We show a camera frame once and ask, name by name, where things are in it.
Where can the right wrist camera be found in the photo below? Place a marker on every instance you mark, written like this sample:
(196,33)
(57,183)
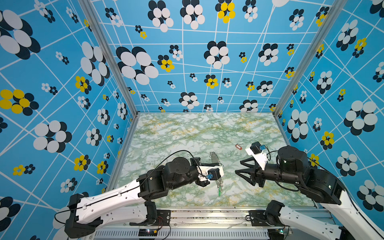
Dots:
(259,152)

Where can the right aluminium corner post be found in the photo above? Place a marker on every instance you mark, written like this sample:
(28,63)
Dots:
(323,31)

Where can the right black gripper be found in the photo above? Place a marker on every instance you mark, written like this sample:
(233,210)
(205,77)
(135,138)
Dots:
(252,172)

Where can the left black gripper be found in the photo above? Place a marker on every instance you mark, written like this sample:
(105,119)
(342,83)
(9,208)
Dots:
(197,160)

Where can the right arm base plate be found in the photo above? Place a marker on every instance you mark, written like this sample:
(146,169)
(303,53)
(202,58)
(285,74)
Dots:
(259,218)

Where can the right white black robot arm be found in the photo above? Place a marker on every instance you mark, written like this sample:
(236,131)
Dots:
(292,167)

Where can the aluminium corner post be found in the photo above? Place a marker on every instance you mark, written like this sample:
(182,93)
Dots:
(323,31)
(107,52)

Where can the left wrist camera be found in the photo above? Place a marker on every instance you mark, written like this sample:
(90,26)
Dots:
(211,173)

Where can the left aluminium corner post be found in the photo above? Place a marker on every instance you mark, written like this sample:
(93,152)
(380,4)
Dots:
(107,52)

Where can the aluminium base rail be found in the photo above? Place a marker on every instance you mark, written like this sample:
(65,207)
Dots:
(227,224)

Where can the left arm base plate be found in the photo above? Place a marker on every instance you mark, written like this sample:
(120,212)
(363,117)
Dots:
(162,218)

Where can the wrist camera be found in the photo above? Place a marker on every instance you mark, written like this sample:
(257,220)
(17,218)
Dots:
(259,152)
(211,173)

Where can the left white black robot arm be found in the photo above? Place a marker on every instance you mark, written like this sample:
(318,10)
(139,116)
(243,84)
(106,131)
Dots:
(133,202)

